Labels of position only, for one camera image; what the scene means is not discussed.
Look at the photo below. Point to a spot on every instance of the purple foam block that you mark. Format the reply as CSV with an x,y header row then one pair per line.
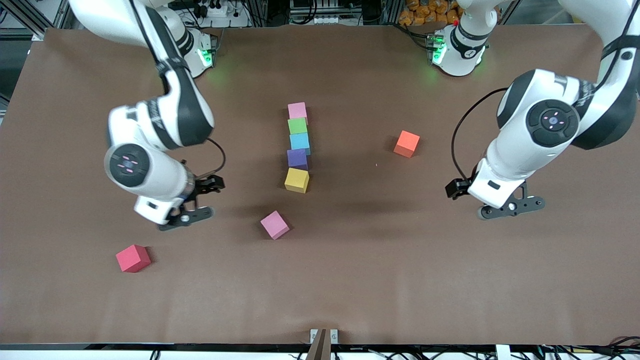
x,y
297,159

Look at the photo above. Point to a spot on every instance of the yellow foam block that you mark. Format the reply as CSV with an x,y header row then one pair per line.
x,y
297,180

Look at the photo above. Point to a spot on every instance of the white power strip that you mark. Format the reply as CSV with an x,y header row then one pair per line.
x,y
320,20
215,10

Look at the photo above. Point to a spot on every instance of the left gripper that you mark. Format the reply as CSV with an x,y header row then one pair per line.
x,y
456,188

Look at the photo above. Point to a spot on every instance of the pile of orange objects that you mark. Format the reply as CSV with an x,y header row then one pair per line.
x,y
420,12

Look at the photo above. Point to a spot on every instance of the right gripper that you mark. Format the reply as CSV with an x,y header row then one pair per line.
x,y
209,184

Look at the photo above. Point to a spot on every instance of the aluminium frame post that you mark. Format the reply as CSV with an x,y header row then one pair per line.
x,y
30,20

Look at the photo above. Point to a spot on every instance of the white edge tag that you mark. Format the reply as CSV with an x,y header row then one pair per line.
x,y
503,352

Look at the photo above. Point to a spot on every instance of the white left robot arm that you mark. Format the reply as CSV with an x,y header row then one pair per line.
x,y
515,150

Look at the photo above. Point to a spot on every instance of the silver bracket plate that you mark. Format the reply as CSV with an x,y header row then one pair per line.
x,y
334,336

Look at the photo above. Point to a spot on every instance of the green foam block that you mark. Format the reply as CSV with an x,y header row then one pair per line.
x,y
297,126

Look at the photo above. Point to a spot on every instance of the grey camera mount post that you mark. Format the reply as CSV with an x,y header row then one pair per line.
x,y
319,347

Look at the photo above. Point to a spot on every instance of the brown table mat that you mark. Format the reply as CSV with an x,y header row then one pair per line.
x,y
320,280

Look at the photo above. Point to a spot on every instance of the pink foam block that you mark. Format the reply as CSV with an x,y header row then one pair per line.
x,y
297,110
274,225

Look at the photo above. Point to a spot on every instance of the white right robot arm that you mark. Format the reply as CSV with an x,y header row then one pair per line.
x,y
185,115

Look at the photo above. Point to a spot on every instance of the orange foam block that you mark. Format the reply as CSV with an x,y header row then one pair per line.
x,y
406,143

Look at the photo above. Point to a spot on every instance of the red foam block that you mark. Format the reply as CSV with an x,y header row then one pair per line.
x,y
132,258

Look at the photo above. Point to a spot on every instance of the blue foam block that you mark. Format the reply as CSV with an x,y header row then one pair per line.
x,y
300,142

